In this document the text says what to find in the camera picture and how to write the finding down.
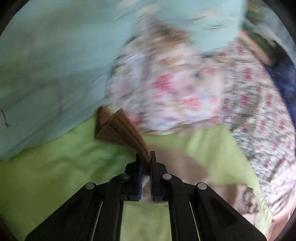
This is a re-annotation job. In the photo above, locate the turquoise floral blanket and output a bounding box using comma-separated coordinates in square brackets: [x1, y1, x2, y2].
[1, 1, 247, 160]

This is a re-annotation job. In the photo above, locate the light green bed sheet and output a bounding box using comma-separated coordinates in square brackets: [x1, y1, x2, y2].
[1, 118, 272, 240]

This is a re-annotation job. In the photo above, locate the gold framed landscape painting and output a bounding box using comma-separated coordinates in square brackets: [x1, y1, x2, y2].
[239, 1, 295, 66]

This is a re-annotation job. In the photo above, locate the white red floral quilt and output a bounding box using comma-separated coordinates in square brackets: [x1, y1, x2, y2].
[213, 40, 295, 215]

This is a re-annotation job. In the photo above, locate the dark blue fabric item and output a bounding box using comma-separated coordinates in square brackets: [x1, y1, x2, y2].
[265, 55, 295, 109]

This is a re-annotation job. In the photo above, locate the beige knitted sweater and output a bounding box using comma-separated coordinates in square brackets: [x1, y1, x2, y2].
[94, 106, 259, 216]

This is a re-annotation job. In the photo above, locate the pastel floral patchwork pillow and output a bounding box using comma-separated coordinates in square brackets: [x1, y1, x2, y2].
[107, 22, 224, 135]

